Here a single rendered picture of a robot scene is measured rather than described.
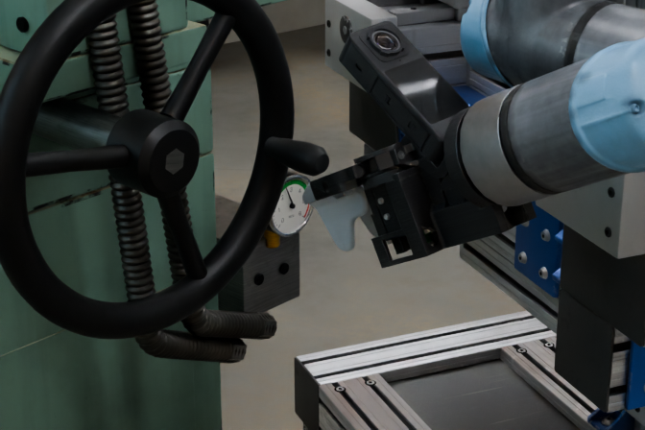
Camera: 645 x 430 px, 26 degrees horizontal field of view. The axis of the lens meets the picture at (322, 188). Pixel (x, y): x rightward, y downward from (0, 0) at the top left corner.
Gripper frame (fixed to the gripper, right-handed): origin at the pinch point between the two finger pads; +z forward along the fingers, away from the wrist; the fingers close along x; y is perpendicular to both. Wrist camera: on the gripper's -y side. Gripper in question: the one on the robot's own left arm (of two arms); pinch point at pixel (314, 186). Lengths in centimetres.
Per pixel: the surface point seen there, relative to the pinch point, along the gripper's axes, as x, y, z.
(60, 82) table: -13.8, -14.2, 7.3
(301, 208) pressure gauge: 14.8, 1.6, 22.2
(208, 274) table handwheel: -7.2, 3.6, 7.5
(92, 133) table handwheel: -13.2, -9.7, 6.5
